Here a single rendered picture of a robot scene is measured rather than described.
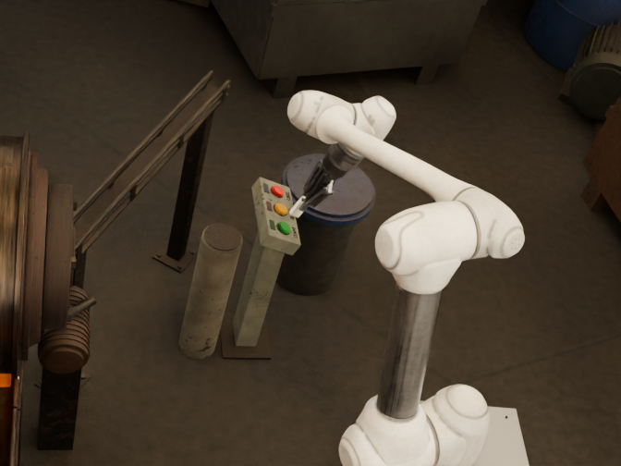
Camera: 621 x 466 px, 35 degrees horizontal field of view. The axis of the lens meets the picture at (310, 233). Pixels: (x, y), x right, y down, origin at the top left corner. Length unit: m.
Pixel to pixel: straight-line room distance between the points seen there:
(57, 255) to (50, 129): 2.13
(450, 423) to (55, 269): 1.10
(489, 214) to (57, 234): 0.90
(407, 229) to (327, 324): 1.44
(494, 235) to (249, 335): 1.32
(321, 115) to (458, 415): 0.81
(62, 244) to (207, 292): 1.21
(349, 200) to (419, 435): 1.08
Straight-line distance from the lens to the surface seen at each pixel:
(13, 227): 1.76
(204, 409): 3.14
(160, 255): 3.50
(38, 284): 1.82
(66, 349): 2.58
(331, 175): 2.67
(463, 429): 2.49
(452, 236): 2.08
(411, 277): 2.10
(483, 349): 3.59
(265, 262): 2.98
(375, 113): 2.56
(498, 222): 2.14
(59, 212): 1.86
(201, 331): 3.13
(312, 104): 2.47
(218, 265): 2.90
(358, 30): 4.22
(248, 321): 3.20
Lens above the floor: 2.58
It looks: 44 degrees down
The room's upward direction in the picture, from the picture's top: 18 degrees clockwise
